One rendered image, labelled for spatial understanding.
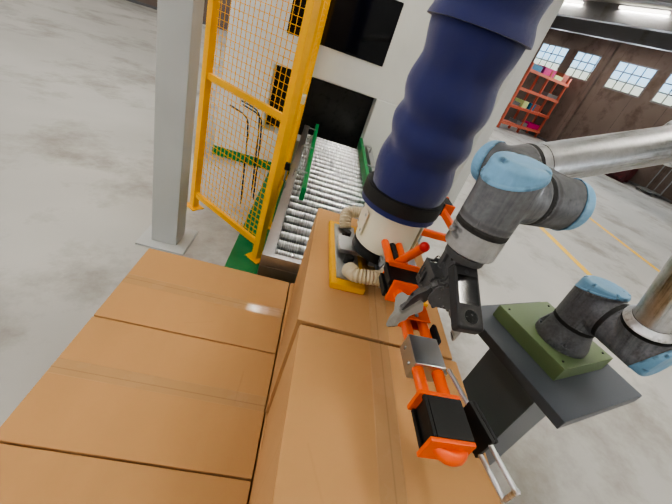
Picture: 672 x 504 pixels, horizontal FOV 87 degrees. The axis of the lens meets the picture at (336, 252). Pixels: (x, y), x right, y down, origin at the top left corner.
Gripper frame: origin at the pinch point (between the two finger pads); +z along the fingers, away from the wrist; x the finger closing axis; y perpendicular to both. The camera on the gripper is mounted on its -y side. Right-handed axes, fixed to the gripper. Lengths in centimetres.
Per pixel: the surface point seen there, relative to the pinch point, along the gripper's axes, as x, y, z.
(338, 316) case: 12.6, 14.9, 13.3
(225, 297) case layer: 45, 55, 53
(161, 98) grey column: 105, 150, 15
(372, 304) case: 2.8, 22.3, 13.3
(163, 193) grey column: 102, 149, 70
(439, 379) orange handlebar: -1.0, -10.0, -0.3
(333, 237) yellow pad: 14, 48, 11
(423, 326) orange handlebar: -1.0, 2.5, -0.4
